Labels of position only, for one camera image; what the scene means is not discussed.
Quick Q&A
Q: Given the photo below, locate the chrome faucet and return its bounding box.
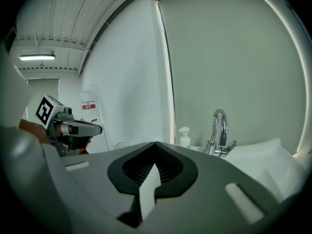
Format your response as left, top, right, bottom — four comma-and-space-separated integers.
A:
204, 109, 237, 157

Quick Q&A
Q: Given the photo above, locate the person's left forearm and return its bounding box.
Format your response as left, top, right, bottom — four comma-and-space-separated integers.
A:
19, 119, 52, 145

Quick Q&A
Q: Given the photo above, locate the white pump soap bottle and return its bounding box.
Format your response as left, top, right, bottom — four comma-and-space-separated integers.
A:
178, 126, 191, 148

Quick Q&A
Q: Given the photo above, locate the clear water bottle red label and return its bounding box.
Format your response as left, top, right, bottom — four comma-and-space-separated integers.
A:
79, 84, 102, 121

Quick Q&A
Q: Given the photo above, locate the person's left hand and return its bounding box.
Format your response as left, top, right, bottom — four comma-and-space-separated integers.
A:
79, 135, 94, 155

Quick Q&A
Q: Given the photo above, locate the large grey arched mirror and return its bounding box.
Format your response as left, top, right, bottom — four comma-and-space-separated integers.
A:
156, 0, 308, 156

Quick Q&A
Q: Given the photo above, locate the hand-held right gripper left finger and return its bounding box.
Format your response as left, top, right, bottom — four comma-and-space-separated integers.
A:
60, 141, 156, 234

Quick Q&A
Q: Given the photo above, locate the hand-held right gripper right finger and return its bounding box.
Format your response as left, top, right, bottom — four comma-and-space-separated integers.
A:
138, 141, 281, 234

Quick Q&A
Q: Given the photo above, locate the fluorescent ceiling light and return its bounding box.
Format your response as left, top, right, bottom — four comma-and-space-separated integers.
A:
19, 54, 56, 61

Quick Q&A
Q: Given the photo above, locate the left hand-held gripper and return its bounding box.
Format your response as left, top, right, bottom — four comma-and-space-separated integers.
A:
26, 94, 103, 157

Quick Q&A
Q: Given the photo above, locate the white sink vanity cabinet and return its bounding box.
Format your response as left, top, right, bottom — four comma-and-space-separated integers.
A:
190, 137, 305, 199

